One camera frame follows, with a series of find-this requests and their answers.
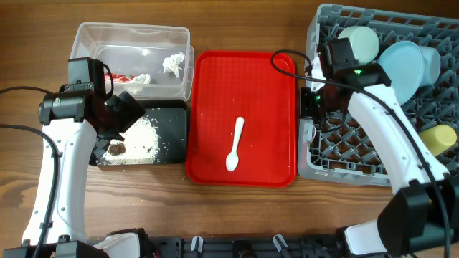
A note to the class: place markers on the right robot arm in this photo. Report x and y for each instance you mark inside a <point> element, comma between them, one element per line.
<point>423,211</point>

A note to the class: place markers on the brown food chunk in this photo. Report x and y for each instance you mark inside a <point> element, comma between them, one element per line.
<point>116,149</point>

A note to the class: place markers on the yellow plastic cup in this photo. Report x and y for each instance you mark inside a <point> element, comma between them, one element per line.
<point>439,138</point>

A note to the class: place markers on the white rice pile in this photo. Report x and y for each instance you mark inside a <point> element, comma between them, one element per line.
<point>141,142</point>

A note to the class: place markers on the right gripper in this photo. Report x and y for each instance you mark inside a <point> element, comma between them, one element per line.
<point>305,107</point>

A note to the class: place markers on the red serving tray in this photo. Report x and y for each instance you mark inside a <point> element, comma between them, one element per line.
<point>232,84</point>

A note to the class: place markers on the white tissue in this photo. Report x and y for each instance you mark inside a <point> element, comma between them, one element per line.
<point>171,64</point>
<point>141,79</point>

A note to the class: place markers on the light blue plate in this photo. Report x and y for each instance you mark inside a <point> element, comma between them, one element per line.
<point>403,63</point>

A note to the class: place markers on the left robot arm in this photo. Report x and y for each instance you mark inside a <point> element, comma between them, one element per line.
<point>71,124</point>

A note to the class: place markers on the green bowl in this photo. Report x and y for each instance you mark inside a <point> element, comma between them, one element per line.
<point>364,43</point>

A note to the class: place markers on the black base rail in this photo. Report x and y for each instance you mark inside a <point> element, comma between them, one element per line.
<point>320,246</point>

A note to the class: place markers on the white plastic spoon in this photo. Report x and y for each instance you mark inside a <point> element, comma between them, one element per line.
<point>232,158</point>

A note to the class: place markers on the black plastic tray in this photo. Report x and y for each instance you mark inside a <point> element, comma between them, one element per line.
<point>170,117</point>

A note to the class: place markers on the light blue bowl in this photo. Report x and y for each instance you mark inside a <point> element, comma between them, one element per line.
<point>432,63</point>

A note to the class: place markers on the clear plastic bin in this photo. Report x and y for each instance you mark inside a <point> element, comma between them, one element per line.
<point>134,49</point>

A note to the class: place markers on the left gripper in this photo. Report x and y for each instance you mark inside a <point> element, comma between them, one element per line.
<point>130,111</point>

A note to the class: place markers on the red snack wrapper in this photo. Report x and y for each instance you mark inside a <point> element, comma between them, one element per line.
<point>118,78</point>

